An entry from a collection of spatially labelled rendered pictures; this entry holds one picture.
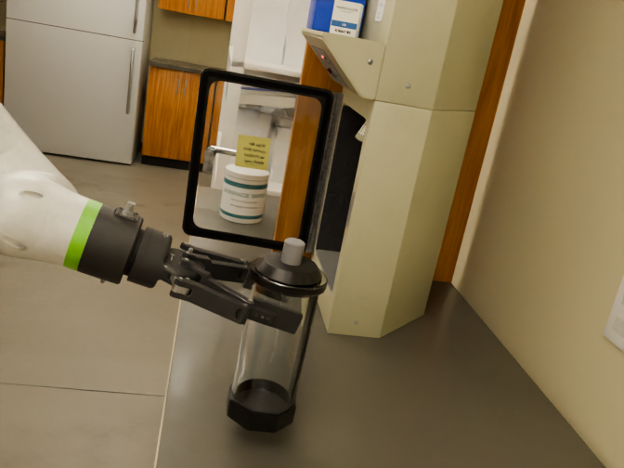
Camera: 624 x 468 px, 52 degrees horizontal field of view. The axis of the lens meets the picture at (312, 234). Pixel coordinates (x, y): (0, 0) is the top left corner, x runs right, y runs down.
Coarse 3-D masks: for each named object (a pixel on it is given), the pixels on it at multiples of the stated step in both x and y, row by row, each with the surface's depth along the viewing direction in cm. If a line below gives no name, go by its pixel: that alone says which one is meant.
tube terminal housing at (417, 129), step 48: (432, 0) 110; (480, 0) 117; (432, 48) 113; (480, 48) 124; (384, 96) 114; (432, 96) 116; (384, 144) 117; (432, 144) 121; (384, 192) 120; (432, 192) 128; (384, 240) 124; (432, 240) 136; (336, 288) 126; (384, 288) 127
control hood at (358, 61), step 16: (304, 32) 136; (320, 32) 113; (320, 48) 123; (336, 48) 111; (352, 48) 111; (368, 48) 111; (384, 48) 112; (336, 64) 116; (352, 64) 112; (368, 64) 112; (352, 80) 113; (368, 80) 113; (368, 96) 114
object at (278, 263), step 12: (288, 240) 85; (300, 240) 86; (276, 252) 88; (288, 252) 84; (300, 252) 85; (264, 264) 84; (276, 264) 84; (288, 264) 85; (300, 264) 86; (312, 264) 87; (276, 276) 82; (288, 276) 82; (300, 276) 83; (312, 276) 84
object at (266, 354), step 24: (264, 288) 82; (288, 288) 81; (312, 288) 83; (264, 336) 85; (288, 336) 85; (240, 360) 88; (264, 360) 86; (288, 360) 86; (240, 384) 88; (264, 384) 87; (288, 384) 88; (264, 408) 88; (288, 408) 90
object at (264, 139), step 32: (224, 96) 144; (256, 96) 144; (288, 96) 144; (224, 128) 146; (256, 128) 146; (288, 128) 146; (224, 160) 149; (256, 160) 149; (288, 160) 149; (224, 192) 151; (256, 192) 151; (288, 192) 151; (224, 224) 153; (256, 224) 153; (288, 224) 153
